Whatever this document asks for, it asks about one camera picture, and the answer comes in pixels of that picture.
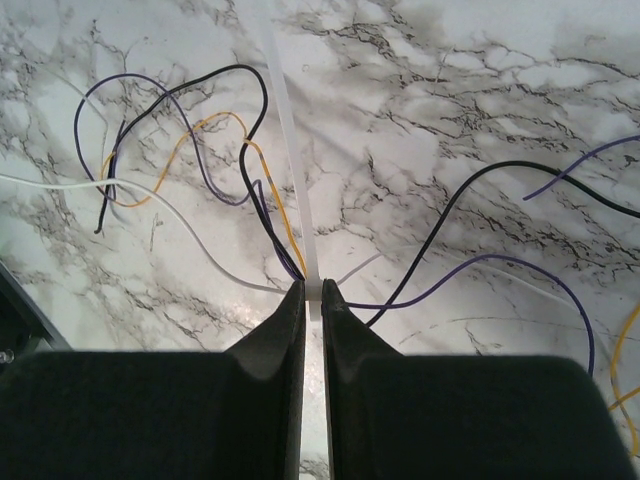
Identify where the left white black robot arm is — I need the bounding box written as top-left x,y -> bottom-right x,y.
1,264 -> 72,373

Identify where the white plastic zip tie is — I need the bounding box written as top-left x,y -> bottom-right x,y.
254,1 -> 322,325

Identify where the purple wire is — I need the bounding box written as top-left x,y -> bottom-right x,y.
73,73 -> 640,379

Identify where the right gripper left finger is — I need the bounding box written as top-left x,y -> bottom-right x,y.
1,282 -> 306,479

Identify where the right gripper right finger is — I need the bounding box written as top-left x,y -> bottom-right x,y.
321,280 -> 636,479

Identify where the dark brown wire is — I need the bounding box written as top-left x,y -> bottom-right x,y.
93,64 -> 640,326

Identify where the white wire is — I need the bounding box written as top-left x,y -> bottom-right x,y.
0,67 -> 640,321

